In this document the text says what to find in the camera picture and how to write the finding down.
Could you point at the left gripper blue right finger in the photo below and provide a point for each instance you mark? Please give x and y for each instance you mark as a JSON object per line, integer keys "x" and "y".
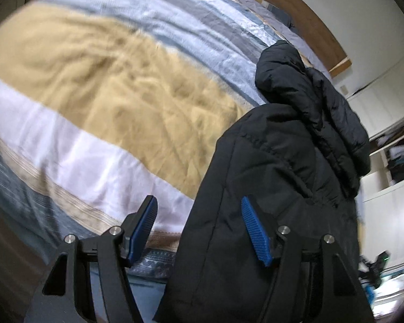
{"x": 260, "y": 229}

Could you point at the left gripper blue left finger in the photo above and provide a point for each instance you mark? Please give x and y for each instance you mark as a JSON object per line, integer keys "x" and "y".
{"x": 137, "y": 228}

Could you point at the black puffer jacket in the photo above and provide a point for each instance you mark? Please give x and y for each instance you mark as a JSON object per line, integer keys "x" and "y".
{"x": 301, "y": 156}

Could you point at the hanging clothes in wardrobe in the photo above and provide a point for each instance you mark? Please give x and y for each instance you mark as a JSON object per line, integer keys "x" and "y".
{"x": 393, "y": 160}

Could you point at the white wardrobe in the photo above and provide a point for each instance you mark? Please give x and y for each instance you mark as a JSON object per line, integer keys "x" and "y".
{"x": 380, "y": 106}

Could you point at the striped duvet on bed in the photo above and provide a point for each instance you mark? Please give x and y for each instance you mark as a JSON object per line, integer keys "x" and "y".
{"x": 104, "y": 102}

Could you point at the wooden headboard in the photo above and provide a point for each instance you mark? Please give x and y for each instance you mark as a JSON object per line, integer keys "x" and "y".
{"x": 316, "y": 34}

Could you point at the striped pillow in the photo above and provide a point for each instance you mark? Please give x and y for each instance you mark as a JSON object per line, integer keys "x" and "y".
{"x": 272, "y": 10}

